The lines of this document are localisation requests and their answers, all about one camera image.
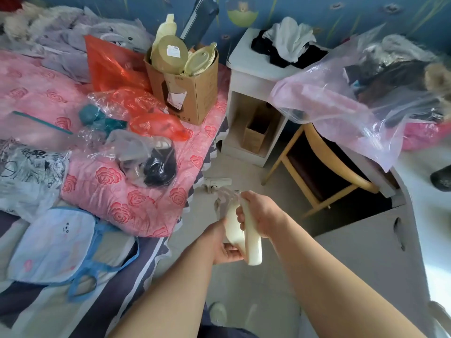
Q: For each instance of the person's left hand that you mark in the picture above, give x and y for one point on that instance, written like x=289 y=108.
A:
x=216 y=242

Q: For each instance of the person's right hand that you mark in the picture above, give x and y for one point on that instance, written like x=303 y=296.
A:
x=264 y=214

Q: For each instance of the person's left fingers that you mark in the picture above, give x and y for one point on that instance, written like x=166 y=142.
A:
x=232 y=250

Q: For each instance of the person's right thumb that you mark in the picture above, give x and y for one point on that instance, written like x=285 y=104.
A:
x=240 y=216

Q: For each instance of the cream handheld plastic device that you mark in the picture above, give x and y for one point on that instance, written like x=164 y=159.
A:
x=234 y=228

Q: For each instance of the person's right forearm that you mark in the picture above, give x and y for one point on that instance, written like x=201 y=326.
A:
x=331 y=285

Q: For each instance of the person's left forearm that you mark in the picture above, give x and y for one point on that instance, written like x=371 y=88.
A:
x=176 y=295

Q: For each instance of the clear plastic wrapper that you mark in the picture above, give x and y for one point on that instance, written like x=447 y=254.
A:
x=225 y=198

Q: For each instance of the white floor plug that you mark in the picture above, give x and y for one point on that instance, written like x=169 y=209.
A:
x=216 y=183

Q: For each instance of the pale green slipper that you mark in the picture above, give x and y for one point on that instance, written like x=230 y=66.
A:
x=217 y=313

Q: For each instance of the person's dark trousers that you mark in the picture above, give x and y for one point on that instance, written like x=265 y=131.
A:
x=218 y=330

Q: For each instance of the small brown cardboard box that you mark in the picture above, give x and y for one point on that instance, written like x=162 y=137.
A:
x=256 y=131

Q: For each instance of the wooden chair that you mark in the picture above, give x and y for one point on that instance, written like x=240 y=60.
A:
x=317 y=165

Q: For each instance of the clear bag with black item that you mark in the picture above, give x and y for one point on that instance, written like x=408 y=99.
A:
x=151 y=161

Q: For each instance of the white nightstand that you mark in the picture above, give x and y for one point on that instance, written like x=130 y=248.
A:
x=246 y=87

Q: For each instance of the pink rose quilt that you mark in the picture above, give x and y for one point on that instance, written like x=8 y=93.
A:
x=105 y=172

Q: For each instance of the white cabinet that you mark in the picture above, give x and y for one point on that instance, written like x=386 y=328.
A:
x=380 y=256

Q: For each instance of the large clear pinkish plastic bag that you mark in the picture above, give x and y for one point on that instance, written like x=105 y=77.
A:
x=334 y=102

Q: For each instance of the pale yellow lidded container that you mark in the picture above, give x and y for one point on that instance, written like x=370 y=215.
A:
x=200 y=60

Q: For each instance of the black clothes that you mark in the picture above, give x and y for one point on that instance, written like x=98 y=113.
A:
x=278 y=54

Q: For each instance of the clear bag with teal item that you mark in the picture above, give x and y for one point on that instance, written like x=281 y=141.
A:
x=98 y=117

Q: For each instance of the round tan lidded container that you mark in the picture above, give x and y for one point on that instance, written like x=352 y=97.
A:
x=169 y=54

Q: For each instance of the white bib with blue trim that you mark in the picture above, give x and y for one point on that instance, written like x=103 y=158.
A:
x=53 y=242

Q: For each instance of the white garment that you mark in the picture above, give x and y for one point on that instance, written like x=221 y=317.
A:
x=292 y=36

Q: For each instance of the orange plastic bag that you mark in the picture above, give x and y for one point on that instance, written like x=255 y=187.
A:
x=116 y=72

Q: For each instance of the pink fabric bundle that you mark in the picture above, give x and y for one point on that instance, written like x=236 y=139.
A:
x=422 y=135

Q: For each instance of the cream plastic bottle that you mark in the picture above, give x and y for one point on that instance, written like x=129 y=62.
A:
x=165 y=29

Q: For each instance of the striped bed sheet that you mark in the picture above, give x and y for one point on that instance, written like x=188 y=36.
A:
x=38 y=306

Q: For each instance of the dark grey upright appliance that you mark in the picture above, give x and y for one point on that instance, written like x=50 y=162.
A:
x=199 y=17

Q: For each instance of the black round object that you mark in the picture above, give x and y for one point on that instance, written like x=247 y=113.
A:
x=442 y=177

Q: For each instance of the dark clothes in bag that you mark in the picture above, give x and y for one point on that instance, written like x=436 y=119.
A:
x=394 y=77

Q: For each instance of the black and white printed bag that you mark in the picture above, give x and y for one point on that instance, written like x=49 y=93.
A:
x=24 y=175

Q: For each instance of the clear zip bag teal strip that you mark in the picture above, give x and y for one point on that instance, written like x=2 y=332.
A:
x=38 y=128

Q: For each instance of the fluffy beige plush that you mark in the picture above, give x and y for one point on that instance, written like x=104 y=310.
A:
x=438 y=79

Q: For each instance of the pile of lilac clothes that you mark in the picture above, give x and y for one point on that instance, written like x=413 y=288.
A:
x=70 y=38

